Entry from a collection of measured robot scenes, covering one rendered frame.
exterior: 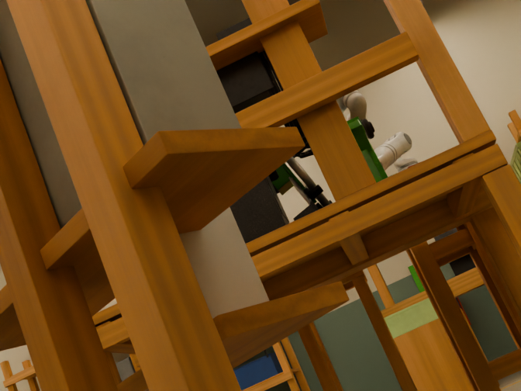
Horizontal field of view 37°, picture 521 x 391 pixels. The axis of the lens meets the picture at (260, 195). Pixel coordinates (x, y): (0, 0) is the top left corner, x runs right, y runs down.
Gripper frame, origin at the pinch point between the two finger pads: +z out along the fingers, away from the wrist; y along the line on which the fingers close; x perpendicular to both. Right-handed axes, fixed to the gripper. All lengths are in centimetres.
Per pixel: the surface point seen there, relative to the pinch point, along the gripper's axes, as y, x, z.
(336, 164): 6.8, 40.9, -8.1
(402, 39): 21, 33, -49
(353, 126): 4.2, 24.5, -22.0
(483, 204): -56, 24, -44
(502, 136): -353, -417, -207
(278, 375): -363, -361, 125
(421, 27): 19, 29, -58
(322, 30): 27.3, -2.4, -36.9
